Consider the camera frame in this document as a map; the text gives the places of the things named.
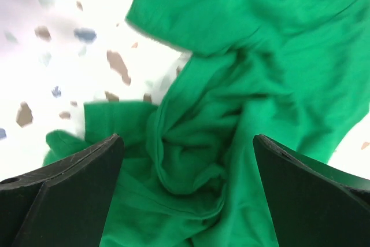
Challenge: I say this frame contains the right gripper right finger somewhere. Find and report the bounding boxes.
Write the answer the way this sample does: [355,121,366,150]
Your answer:
[253,135,369,247]

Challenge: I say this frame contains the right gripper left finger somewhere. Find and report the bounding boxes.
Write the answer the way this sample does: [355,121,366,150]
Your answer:
[1,134,124,247]

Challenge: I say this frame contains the green t shirt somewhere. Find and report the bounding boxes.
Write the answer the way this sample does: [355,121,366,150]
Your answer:
[44,0,369,246]

